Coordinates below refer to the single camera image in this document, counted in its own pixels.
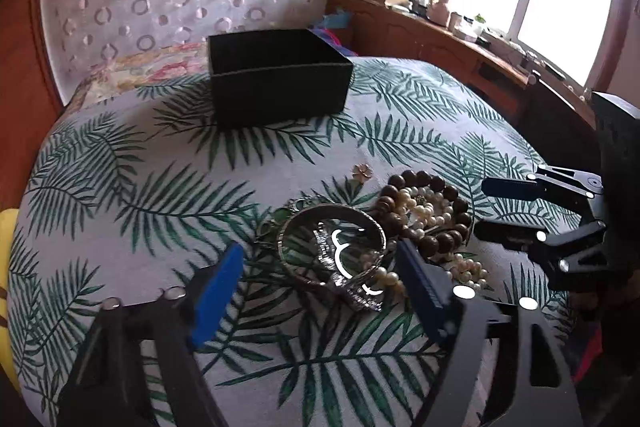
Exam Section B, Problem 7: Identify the wooden headboard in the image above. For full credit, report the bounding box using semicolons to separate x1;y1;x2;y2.
0;0;63;209

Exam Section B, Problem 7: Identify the brown wooden bead bracelet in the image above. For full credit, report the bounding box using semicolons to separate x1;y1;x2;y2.
374;169;474;261

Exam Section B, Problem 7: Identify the white pearl necklace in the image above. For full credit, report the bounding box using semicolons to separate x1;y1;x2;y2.
359;185;490;298

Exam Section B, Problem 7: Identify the yellow plush toy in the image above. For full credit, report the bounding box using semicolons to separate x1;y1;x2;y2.
0;208;21;392

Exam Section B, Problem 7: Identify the black jewelry box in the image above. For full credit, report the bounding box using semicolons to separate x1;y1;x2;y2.
207;29;354;130

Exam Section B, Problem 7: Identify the floral quilt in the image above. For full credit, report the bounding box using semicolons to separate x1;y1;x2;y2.
64;41;208;115

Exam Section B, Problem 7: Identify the wooden side cabinet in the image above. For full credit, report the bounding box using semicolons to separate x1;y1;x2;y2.
326;0;601;173

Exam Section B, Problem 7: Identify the blue blanket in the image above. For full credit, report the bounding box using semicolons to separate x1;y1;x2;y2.
310;27;357;57

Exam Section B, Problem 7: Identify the silver bangle bracelet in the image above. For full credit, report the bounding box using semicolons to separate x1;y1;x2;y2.
275;202;390;313

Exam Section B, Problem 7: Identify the palm leaf bedspread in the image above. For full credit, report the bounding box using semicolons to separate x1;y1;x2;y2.
9;57;579;426

